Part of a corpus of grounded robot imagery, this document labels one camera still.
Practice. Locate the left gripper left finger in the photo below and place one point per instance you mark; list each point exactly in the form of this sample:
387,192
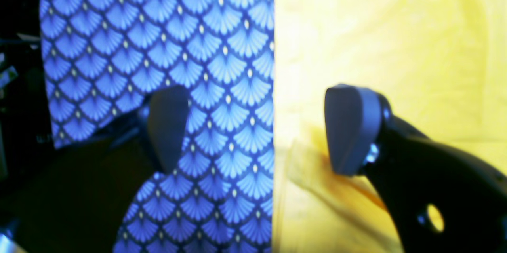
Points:
76,202

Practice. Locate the blue fan-patterned tablecloth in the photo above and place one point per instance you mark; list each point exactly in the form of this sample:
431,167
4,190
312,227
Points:
102,56

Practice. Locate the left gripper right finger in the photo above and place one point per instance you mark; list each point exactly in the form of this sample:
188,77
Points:
441,199

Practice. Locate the yellow T-shirt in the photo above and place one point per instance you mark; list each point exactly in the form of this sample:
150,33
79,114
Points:
440,63

